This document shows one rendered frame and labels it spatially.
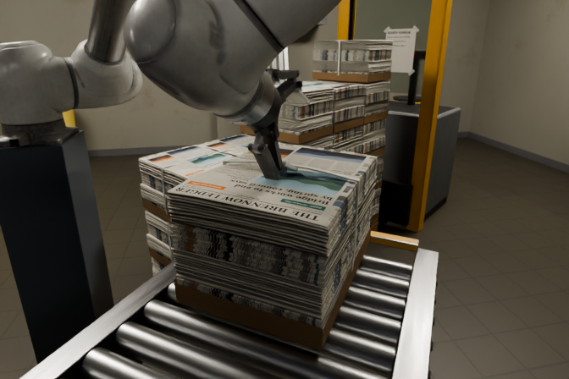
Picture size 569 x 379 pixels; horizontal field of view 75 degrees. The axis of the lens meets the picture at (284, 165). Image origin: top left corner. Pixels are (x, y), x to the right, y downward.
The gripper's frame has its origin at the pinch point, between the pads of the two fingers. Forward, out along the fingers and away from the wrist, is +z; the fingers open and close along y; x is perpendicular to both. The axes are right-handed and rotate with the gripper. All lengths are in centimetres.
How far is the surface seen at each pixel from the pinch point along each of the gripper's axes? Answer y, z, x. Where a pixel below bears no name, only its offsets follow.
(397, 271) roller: 23.5, 21.7, 21.1
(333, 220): 15.1, -12.7, 13.5
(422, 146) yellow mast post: -43, 188, 15
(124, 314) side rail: 38.8, -10.0, -22.3
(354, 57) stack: -74, 124, -24
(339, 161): 2.6, 10.3, 7.1
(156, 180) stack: 13, 50, -74
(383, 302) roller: 28.7, 10.4, 20.2
